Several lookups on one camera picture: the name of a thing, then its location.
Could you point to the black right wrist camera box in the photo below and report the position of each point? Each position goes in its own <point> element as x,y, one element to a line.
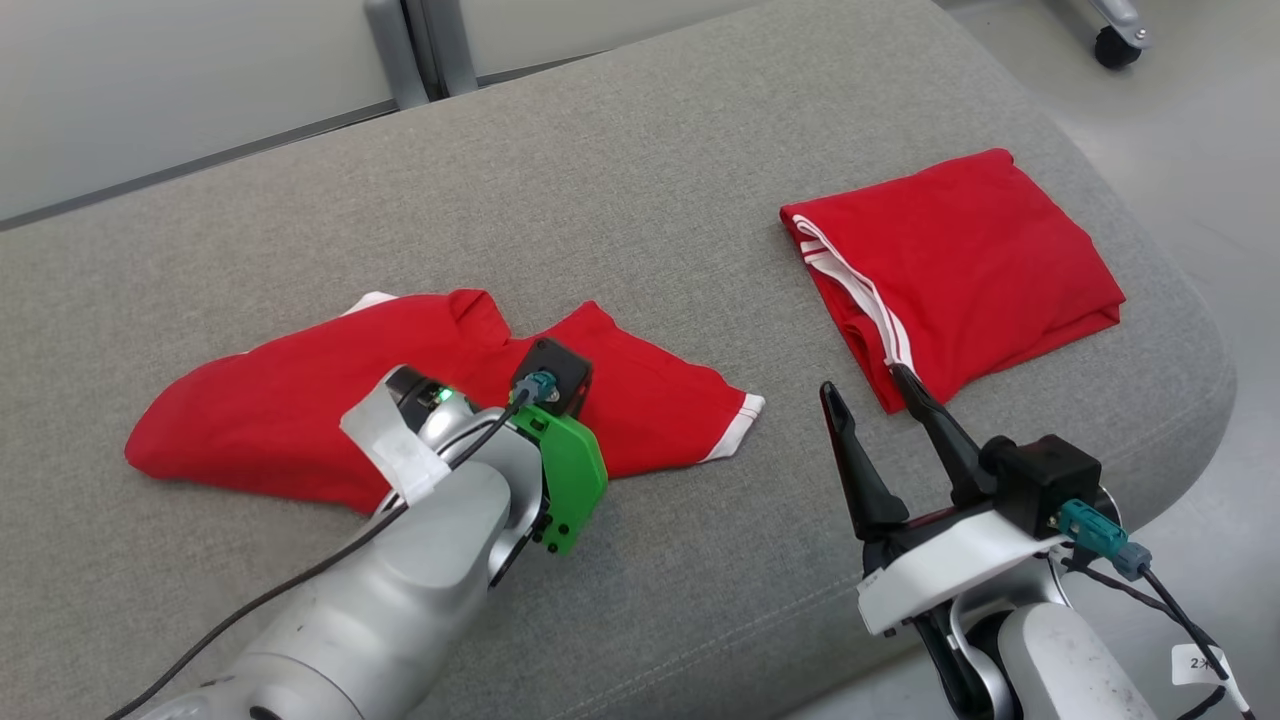
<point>1045,475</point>

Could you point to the white tape strip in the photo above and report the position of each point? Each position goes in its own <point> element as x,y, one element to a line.
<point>395,455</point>

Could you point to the red basketball jersey white trim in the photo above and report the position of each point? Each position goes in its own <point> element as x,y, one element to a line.
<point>970,260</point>

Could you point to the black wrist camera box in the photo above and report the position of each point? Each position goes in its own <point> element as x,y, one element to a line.
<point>560,370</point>
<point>1045,475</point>

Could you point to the grey partition panel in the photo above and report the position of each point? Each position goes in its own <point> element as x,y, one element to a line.
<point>180,90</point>
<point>600,25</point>

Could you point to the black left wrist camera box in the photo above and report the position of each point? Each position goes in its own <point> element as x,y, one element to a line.
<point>560,370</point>

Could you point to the red shorts white stripe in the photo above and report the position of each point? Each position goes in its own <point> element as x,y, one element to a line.
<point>280,410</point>

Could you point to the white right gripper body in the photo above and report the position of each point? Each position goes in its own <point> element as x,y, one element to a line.
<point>950,560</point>

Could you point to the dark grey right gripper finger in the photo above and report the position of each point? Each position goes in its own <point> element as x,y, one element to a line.
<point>950,450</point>
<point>865,480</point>

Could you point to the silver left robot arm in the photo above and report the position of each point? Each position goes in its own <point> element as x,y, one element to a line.
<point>400,590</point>

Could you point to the black caster wheel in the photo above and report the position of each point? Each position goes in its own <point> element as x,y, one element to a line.
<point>1115,47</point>

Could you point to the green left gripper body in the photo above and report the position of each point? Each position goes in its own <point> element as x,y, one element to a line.
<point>575,480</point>

